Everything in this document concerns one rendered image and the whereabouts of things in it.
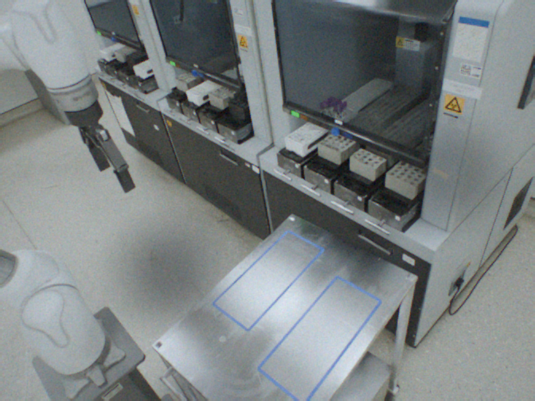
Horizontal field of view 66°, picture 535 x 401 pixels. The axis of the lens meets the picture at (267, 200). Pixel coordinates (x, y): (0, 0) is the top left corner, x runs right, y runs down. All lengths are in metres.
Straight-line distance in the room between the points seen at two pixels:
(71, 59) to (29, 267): 0.64
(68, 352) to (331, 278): 0.73
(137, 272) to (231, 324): 1.43
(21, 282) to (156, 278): 1.22
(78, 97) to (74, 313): 0.56
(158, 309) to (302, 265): 1.23
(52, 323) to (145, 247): 1.51
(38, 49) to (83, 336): 0.72
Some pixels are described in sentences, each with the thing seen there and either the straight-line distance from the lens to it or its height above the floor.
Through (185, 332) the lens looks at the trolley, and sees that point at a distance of 1.18.
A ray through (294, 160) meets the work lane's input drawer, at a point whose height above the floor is 0.81.
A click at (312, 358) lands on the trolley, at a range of 1.08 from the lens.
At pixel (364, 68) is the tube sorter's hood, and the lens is 1.30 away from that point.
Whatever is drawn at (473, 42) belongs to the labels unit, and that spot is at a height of 1.36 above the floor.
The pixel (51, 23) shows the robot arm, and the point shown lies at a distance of 0.90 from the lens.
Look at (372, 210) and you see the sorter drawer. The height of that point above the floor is 0.77.
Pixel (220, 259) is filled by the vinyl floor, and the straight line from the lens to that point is 2.40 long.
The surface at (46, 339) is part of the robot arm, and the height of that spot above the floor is 0.92.
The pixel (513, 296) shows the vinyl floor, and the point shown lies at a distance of 2.32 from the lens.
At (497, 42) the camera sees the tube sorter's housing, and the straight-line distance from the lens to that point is 1.11.
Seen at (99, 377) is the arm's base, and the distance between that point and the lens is 1.32.
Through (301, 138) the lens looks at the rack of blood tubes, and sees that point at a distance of 1.65.
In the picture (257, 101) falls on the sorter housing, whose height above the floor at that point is 0.94.
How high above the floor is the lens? 1.79
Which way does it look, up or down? 42 degrees down
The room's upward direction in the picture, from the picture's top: 10 degrees counter-clockwise
